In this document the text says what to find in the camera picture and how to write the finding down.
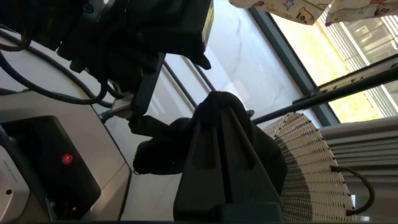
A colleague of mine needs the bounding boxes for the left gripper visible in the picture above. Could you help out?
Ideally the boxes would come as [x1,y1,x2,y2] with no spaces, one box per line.
[127,0,215,116]

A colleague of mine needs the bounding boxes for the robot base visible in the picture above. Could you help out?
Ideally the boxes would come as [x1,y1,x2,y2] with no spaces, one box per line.
[0,30,132,224]

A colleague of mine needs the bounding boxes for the beige curtain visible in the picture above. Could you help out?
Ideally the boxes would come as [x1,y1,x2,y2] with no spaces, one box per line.
[318,116,398,224]

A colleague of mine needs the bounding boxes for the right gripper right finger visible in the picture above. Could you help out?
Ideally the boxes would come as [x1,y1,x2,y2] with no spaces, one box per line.
[219,107,284,222]

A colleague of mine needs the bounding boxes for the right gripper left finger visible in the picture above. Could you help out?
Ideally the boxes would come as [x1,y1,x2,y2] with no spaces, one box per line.
[173,107,227,222]

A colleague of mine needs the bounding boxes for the white laundry basket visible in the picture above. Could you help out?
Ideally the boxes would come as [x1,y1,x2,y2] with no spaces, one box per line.
[262,112,376,222]

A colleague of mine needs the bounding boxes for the black clothes rack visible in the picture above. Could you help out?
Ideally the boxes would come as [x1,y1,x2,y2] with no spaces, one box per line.
[163,60,398,125]

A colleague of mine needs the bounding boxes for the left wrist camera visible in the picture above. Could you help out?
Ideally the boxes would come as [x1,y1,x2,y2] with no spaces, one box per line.
[57,0,144,94]

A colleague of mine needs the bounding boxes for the black garment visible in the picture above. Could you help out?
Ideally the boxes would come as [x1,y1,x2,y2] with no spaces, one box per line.
[129,90,289,197]

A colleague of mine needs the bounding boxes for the black cable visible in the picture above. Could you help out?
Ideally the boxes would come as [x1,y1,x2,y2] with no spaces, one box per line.
[0,27,125,109]
[0,51,110,106]

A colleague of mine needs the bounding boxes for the cream printed garment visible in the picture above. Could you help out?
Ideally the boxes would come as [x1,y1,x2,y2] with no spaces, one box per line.
[228,0,398,26]

